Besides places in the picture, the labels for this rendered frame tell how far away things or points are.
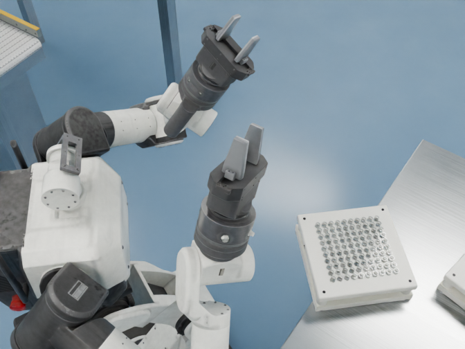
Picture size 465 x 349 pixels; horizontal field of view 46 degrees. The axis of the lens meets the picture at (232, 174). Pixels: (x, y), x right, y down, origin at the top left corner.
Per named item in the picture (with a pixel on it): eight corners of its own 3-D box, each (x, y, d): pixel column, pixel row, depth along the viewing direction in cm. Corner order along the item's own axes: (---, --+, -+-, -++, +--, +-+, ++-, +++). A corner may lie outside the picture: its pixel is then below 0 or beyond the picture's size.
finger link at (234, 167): (252, 142, 75) (242, 179, 79) (232, 133, 76) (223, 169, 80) (248, 147, 74) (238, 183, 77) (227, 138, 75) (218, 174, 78)
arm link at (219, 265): (205, 248, 82) (192, 300, 89) (268, 244, 86) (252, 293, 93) (185, 201, 91) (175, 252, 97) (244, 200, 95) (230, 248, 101)
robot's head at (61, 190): (49, 219, 102) (36, 190, 95) (53, 176, 108) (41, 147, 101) (85, 215, 102) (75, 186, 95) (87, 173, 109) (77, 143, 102)
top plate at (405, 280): (416, 289, 133) (418, 286, 131) (317, 302, 130) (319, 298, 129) (385, 208, 148) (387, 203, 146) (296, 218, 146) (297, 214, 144)
